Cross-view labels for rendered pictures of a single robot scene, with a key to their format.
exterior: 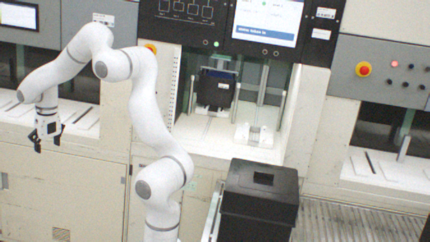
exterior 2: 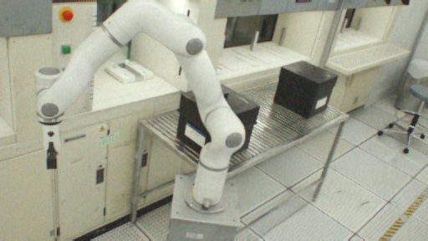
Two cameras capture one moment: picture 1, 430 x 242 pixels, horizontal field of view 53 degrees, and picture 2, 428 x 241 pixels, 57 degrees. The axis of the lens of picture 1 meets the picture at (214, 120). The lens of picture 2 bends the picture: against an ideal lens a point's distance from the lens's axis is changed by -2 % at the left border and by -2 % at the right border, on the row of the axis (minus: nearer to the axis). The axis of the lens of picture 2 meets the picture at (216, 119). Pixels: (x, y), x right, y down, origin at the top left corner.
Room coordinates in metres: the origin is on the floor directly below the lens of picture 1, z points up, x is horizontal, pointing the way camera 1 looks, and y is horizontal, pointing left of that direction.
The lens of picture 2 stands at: (0.53, 1.23, 1.83)
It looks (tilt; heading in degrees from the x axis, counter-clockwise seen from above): 28 degrees down; 305
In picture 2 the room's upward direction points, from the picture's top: 11 degrees clockwise
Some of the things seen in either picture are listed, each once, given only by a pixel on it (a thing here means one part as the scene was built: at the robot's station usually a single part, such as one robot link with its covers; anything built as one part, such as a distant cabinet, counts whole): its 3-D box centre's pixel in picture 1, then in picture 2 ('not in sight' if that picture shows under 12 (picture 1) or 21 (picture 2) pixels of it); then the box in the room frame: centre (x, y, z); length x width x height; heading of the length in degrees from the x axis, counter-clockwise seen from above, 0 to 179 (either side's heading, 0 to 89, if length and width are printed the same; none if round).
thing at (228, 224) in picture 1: (256, 213); (215, 128); (1.53, -0.22, 0.85); 0.28 x 0.28 x 0.17; 84
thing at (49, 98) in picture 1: (45, 88); (49, 91); (1.55, 0.66, 1.26); 0.09 x 0.08 x 0.13; 150
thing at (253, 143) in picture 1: (254, 134); (129, 71); (2.22, -0.23, 0.89); 0.22 x 0.21 x 0.04; 175
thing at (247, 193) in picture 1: (261, 186); (219, 105); (1.53, -0.23, 0.98); 0.29 x 0.29 x 0.13; 84
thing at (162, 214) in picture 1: (159, 194); (221, 141); (1.23, 0.15, 1.07); 0.19 x 0.12 x 0.24; 151
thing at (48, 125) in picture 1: (47, 122); (50, 130); (1.55, 0.65, 1.12); 0.10 x 0.07 x 0.11; 150
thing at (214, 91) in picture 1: (217, 82); not in sight; (2.56, 0.01, 1.06); 0.24 x 0.20 x 0.32; 85
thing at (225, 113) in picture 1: (214, 107); not in sight; (2.56, 0.01, 0.89); 0.22 x 0.21 x 0.04; 175
